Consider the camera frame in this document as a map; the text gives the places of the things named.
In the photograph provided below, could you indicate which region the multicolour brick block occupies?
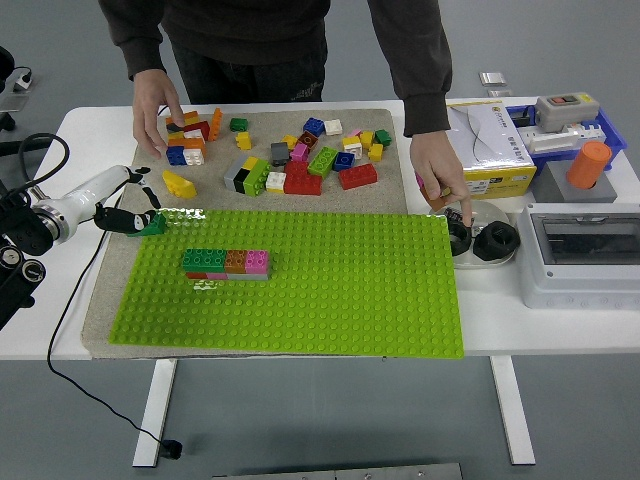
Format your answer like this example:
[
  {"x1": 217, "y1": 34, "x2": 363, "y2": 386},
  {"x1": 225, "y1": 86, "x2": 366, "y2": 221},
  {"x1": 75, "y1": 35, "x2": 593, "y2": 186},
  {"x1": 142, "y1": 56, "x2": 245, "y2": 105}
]
[{"x1": 165, "y1": 110, "x2": 211, "y2": 167}]

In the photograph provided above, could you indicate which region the orange long brick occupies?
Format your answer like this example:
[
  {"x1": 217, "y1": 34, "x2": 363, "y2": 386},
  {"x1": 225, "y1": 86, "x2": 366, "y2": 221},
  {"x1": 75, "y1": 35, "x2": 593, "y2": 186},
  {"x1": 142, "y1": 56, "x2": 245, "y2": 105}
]
[{"x1": 207, "y1": 107, "x2": 224, "y2": 144}]

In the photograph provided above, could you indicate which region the grey square block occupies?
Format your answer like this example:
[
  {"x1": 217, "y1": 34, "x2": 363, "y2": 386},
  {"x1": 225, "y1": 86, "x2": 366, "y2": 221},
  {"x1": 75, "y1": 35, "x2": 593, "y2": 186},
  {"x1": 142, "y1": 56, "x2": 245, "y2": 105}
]
[{"x1": 531, "y1": 160, "x2": 619, "y2": 204}]

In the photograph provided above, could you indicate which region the large black hex nut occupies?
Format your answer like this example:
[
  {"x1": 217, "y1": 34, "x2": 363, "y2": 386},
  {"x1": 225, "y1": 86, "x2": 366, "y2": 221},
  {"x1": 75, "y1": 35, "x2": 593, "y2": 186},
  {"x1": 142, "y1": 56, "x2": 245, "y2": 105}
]
[{"x1": 472, "y1": 221, "x2": 521, "y2": 262}]

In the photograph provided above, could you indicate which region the brown square brick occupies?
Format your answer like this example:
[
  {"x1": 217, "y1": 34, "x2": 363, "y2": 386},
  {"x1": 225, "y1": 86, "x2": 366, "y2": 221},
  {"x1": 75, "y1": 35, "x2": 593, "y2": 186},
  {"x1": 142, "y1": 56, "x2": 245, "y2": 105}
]
[{"x1": 224, "y1": 249, "x2": 249, "y2": 275}]

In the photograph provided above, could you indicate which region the yellow curved brick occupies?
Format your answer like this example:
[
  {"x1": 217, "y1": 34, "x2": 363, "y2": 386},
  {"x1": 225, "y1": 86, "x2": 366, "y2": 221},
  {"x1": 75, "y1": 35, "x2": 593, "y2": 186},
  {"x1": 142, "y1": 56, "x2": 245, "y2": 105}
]
[{"x1": 161, "y1": 169, "x2": 198, "y2": 200}]

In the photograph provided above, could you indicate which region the red stepped brick block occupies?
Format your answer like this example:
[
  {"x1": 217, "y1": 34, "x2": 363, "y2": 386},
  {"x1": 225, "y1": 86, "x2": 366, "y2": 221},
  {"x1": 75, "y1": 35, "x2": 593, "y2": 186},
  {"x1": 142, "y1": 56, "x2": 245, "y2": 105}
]
[{"x1": 283, "y1": 160, "x2": 324, "y2": 197}]

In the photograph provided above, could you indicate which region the white dish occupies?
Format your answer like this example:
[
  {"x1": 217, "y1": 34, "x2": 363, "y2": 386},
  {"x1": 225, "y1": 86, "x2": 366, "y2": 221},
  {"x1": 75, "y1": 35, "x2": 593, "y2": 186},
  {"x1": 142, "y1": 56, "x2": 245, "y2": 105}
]
[{"x1": 446, "y1": 198, "x2": 516, "y2": 270}]

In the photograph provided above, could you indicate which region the grey enclosure with clear lid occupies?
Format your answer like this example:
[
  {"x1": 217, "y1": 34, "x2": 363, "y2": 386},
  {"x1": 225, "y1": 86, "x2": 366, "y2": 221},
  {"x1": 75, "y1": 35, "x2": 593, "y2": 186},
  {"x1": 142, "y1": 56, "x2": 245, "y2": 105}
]
[{"x1": 519, "y1": 202, "x2": 640, "y2": 311}]

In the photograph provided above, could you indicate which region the black round object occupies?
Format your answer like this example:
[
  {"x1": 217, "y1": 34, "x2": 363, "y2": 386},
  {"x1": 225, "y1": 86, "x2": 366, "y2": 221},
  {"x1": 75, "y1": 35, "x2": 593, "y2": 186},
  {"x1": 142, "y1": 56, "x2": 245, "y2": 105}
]
[{"x1": 0, "y1": 44, "x2": 16, "y2": 94}]

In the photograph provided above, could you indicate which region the black office chair base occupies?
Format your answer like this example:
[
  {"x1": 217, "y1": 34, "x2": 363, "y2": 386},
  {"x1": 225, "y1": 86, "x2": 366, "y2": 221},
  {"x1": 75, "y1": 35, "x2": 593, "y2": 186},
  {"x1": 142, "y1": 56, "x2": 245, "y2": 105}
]
[{"x1": 0, "y1": 112, "x2": 31, "y2": 211}]

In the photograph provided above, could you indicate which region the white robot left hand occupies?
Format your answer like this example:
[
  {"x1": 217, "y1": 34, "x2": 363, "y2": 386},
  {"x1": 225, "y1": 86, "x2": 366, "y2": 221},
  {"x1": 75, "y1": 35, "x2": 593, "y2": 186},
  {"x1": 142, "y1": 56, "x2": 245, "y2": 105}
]
[{"x1": 59, "y1": 165, "x2": 162, "y2": 240}]

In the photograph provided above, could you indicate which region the grey flat panel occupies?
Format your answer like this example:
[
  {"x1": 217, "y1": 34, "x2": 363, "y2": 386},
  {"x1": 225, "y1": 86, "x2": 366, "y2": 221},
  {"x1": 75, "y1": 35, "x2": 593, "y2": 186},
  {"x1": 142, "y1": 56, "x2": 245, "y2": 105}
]
[{"x1": 0, "y1": 92, "x2": 29, "y2": 114}]

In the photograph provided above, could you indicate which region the grey switch box red button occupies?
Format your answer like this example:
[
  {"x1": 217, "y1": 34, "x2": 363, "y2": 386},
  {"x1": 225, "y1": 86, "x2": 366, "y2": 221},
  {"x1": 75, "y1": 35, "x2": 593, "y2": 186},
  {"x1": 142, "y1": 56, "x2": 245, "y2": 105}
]
[{"x1": 535, "y1": 92, "x2": 601, "y2": 134}]

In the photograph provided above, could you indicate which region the light grey brick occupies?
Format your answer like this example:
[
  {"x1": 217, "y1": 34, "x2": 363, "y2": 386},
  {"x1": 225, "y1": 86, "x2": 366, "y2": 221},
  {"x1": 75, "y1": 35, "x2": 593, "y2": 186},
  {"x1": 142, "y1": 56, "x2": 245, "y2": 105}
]
[{"x1": 223, "y1": 153, "x2": 250, "y2": 192}]

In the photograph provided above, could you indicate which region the grey metal plate with screws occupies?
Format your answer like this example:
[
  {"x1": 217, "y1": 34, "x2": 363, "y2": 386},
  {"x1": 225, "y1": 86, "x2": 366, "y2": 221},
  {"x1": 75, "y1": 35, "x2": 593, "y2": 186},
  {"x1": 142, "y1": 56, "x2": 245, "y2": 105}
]
[{"x1": 212, "y1": 462, "x2": 464, "y2": 480}]

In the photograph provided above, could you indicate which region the grey-brown table mat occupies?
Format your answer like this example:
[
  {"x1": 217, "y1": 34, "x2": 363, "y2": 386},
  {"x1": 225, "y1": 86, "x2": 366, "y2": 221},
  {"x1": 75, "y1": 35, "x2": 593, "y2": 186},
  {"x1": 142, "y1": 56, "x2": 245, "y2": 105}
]
[{"x1": 81, "y1": 108, "x2": 409, "y2": 362}]

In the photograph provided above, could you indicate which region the blue plastic bin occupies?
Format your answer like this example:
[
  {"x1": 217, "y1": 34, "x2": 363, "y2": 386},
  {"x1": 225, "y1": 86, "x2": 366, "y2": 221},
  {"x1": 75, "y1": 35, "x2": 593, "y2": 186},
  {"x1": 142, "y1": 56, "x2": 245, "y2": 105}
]
[{"x1": 504, "y1": 103, "x2": 629, "y2": 174}]

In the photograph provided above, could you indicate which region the person's right hand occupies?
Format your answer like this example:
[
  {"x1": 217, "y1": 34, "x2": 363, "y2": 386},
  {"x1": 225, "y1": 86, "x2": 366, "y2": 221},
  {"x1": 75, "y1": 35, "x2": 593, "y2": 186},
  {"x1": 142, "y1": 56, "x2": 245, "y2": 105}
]
[{"x1": 132, "y1": 68, "x2": 185, "y2": 160}]

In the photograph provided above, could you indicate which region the small black hex nut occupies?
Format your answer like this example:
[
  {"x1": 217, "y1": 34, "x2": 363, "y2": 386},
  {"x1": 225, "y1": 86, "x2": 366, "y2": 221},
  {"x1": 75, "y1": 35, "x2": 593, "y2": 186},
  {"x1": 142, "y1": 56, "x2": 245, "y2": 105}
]
[{"x1": 447, "y1": 222, "x2": 474, "y2": 258}]

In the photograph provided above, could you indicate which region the white table leg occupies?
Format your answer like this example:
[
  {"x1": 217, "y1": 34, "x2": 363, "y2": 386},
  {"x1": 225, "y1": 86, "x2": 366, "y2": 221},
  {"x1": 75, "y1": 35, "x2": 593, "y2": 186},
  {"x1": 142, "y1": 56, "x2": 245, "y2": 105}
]
[
  {"x1": 132, "y1": 358, "x2": 179, "y2": 469},
  {"x1": 489, "y1": 354, "x2": 537, "y2": 466}
]

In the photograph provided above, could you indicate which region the person's left hand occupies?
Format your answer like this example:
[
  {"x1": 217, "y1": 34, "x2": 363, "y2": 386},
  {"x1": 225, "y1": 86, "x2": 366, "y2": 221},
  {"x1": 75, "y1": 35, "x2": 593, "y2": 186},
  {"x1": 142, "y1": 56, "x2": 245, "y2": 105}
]
[{"x1": 410, "y1": 130, "x2": 474, "y2": 229}]

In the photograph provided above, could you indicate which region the lime green studded baseplate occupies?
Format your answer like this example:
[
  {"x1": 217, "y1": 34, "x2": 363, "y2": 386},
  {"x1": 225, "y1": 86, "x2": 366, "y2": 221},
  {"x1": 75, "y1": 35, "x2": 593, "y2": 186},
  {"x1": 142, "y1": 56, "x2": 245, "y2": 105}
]
[{"x1": 108, "y1": 208, "x2": 466, "y2": 360}]

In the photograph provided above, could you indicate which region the red long brick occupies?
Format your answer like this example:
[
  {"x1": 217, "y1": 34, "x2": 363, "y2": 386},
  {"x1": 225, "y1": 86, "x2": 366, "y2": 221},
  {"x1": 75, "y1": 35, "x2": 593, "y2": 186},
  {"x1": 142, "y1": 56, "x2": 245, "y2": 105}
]
[{"x1": 338, "y1": 163, "x2": 379, "y2": 190}]

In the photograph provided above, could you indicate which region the person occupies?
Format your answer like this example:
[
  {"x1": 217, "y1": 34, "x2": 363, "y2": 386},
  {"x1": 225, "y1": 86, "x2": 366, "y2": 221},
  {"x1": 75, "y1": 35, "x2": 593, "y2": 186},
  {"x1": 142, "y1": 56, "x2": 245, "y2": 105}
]
[{"x1": 149, "y1": 0, "x2": 401, "y2": 104}]

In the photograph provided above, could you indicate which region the white and yellow cardboard box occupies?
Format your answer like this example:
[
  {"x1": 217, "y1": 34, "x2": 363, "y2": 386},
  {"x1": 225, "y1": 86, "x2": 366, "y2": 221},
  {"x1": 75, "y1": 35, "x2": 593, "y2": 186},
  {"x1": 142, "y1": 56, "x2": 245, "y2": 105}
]
[{"x1": 444, "y1": 101, "x2": 539, "y2": 200}]

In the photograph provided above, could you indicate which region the dark green long brick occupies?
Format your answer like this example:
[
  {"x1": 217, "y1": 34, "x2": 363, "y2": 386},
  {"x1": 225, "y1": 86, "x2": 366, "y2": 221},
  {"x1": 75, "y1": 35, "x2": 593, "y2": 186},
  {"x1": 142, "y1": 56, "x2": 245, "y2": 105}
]
[
  {"x1": 126, "y1": 212, "x2": 169, "y2": 237},
  {"x1": 182, "y1": 248, "x2": 229, "y2": 274}
]

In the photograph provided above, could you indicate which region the lime green long brick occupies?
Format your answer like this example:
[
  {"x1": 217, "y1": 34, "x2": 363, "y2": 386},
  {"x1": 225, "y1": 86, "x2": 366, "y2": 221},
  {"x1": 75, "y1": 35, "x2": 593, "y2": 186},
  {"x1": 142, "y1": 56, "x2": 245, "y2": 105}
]
[
  {"x1": 307, "y1": 147, "x2": 337, "y2": 179},
  {"x1": 243, "y1": 158, "x2": 271, "y2": 197}
]

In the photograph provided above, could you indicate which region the black power cord with plug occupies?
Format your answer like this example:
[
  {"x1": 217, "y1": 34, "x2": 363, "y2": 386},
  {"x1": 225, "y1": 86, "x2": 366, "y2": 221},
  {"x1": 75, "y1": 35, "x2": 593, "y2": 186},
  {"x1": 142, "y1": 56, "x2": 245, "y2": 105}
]
[{"x1": 47, "y1": 103, "x2": 182, "y2": 461}]

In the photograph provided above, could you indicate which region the white terminal block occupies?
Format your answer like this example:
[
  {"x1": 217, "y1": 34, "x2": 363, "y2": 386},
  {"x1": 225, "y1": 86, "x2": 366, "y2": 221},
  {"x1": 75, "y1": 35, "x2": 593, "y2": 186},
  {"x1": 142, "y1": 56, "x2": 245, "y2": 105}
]
[{"x1": 517, "y1": 122, "x2": 606, "y2": 156}]

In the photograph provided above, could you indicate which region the orange cylinder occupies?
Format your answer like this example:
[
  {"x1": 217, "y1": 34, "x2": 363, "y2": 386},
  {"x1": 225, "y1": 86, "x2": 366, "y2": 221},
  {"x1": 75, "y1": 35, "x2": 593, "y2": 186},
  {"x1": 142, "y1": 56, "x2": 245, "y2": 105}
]
[{"x1": 566, "y1": 140, "x2": 614, "y2": 191}]

